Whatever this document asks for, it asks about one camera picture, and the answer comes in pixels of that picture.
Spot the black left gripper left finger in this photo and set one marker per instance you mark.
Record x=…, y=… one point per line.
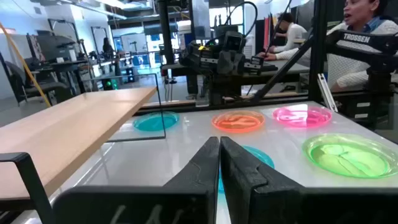
x=186, y=202

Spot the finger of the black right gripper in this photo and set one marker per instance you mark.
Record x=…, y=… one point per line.
x=216, y=88
x=230, y=88

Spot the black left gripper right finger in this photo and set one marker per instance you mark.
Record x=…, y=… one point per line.
x=248, y=199

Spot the orange translucent plate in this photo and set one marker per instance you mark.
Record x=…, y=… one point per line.
x=237, y=121

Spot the teal translucent plate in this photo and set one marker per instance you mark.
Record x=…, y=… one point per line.
x=259, y=157
x=155, y=122

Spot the pink translucent plate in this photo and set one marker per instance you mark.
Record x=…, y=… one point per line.
x=301, y=116

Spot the green translucent plate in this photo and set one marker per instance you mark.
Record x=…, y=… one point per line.
x=351, y=157

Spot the white tower appliance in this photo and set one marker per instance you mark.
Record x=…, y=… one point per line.
x=249, y=46

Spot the gray desk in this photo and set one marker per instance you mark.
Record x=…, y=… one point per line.
x=292, y=67

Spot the person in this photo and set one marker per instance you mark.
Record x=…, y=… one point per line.
x=348, y=74
x=293, y=32
x=108, y=48

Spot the silver aluminium bar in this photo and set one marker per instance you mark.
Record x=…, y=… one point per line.
x=326, y=91

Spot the black computer with green light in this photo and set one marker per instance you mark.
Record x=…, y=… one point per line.
x=110, y=84

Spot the black box with white labels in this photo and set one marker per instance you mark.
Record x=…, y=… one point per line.
x=351, y=109

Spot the black desk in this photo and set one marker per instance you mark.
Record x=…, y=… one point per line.
x=65, y=67

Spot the black monitor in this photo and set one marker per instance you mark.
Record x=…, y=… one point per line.
x=53, y=46

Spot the dark office chair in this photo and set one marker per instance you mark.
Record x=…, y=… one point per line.
x=18, y=84

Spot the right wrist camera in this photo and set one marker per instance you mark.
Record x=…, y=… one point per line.
x=234, y=41

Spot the black aluminium rig frame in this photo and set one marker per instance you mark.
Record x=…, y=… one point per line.
x=317, y=46

